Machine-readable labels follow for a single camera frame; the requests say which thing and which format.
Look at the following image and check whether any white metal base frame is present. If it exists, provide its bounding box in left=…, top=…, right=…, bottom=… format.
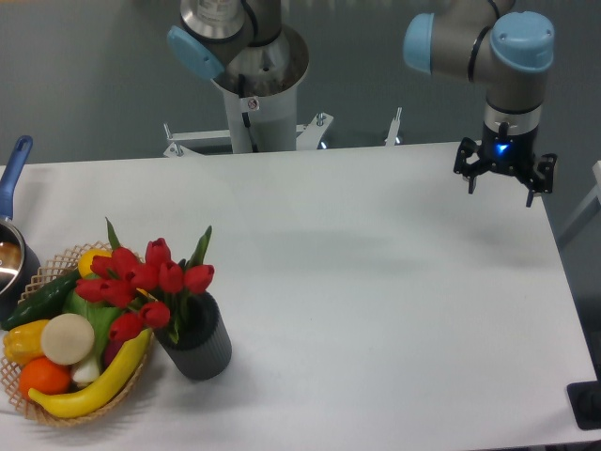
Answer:
left=162, top=106, right=404, bottom=158

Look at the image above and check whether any woven wicker basket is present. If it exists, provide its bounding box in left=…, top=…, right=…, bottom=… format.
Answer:
left=1, top=241, right=154, bottom=428

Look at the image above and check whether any purple sweet potato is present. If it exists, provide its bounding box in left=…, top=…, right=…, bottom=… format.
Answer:
left=102, top=341, right=123, bottom=368

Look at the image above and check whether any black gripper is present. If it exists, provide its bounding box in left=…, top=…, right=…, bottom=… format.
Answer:
left=454, top=125, right=558, bottom=208

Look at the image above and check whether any red tulip bouquet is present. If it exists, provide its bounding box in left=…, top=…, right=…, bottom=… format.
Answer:
left=75, top=222, right=215, bottom=346

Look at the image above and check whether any blue handled saucepan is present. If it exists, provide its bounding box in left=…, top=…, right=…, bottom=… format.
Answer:
left=1, top=135, right=40, bottom=320

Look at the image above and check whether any orange fruit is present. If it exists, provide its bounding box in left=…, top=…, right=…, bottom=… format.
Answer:
left=19, top=357, right=71, bottom=398

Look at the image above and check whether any yellow banana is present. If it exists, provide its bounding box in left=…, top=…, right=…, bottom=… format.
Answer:
left=28, top=330, right=153, bottom=420

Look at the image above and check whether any green bok choy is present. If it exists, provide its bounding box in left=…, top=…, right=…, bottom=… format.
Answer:
left=63, top=290, right=123, bottom=388

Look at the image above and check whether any dark grey ribbed vase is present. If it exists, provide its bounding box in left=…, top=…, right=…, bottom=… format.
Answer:
left=155, top=292, right=232, bottom=381

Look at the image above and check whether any yellow bell pepper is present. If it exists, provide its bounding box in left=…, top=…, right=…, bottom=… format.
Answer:
left=3, top=319, right=50, bottom=366

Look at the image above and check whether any white frame at right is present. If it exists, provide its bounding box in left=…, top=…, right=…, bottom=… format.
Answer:
left=556, top=161, right=600, bottom=251

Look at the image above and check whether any green cucumber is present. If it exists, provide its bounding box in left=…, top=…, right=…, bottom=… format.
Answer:
left=1, top=270, right=80, bottom=331

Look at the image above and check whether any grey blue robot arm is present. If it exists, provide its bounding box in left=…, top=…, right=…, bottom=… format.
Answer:
left=167, top=1, right=557, bottom=196

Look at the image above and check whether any beige round disc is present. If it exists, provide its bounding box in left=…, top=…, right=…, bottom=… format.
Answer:
left=40, top=313, right=95, bottom=365

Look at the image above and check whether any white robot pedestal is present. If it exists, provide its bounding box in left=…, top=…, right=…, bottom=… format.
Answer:
left=214, top=24, right=309, bottom=154

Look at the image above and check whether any black device at edge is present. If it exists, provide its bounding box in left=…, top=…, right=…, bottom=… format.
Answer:
left=566, top=381, right=600, bottom=430

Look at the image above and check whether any yellow squash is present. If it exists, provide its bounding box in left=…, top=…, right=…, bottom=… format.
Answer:
left=78, top=249, right=112, bottom=279

